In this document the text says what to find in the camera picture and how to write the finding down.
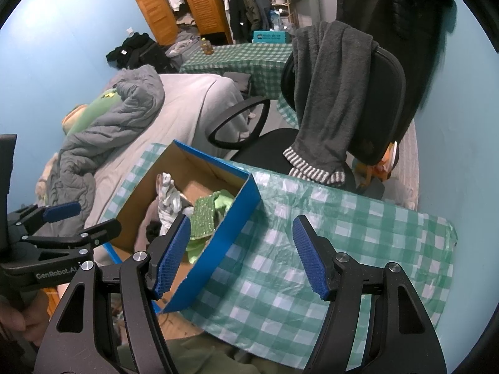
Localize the bed with grey sheet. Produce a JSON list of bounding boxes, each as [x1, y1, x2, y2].
[[37, 72, 250, 266]]

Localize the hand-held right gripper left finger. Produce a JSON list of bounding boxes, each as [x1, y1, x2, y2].
[[34, 213, 192, 374]]

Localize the white patterned cloth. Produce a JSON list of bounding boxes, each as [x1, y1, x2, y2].
[[156, 171, 193, 227]]

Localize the green sequined cloth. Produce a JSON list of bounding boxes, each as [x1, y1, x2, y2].
[[189, 192, 221, 242]]

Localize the dark hanging jackets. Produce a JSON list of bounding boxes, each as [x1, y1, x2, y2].
[[218, 0, 271, 43]]

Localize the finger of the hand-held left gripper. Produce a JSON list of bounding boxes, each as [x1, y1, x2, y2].
[[23, 218, 122, 256], [8, 201, 82, 238]]

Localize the black sock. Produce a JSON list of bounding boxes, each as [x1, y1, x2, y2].
[[146, 220, 166, 242]]

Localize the person's left hand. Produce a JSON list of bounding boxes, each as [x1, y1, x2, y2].
[[0, 294, 55, 349]]

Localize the orange snack bag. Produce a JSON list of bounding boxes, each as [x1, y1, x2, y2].
[[359, 140, 400, 188]]

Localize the blue cardboard box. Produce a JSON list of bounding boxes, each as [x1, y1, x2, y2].
[[103, 139, 263, 314]]

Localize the light grey clothes pile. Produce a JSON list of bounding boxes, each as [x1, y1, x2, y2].
[[166, 31, 203, 63]]

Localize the white patterned cloth strip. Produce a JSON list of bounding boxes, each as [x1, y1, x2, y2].
[[394, 119, 419, 211]]

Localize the black office chair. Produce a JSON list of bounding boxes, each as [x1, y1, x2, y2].
[[208, 45, 407, 203]]

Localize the grey fleece cloth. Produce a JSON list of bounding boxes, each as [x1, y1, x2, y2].
[[134, 195, 164, 254]]

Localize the wooden louvered wardrobe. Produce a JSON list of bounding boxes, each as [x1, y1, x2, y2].
[[122, 0, 235, 46]]

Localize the green checkered covered table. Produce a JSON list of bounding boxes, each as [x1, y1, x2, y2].
[[179, 42, 301, 125]]

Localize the dark grey folded cloth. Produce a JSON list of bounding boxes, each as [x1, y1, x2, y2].
[[224, 71, 252, 94]]

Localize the black clothes pile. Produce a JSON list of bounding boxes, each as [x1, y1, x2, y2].
[[106, 32, 172, 73]]

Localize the black hanging coat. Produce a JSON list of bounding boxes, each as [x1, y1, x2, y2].
[[335, 0, 457, 133]]

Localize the light green microfiber cloth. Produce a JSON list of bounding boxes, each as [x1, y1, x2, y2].
[[186, 189, 236, 263]]

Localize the green plush toy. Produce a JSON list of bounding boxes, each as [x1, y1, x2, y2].
[[61, 88, 121, 137]]

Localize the dark grey striped-cuff garment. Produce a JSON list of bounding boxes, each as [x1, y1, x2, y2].
[[283, 21, 378, 187]]

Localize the green checkered tablecloth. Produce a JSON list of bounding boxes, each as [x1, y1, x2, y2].
[[107, 142, 458, 371]]

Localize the grey quilt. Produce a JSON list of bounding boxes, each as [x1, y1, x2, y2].
[[37, 64, 166, 238]]

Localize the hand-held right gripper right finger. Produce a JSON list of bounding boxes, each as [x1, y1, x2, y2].
[[292, 215, 447, 374]]

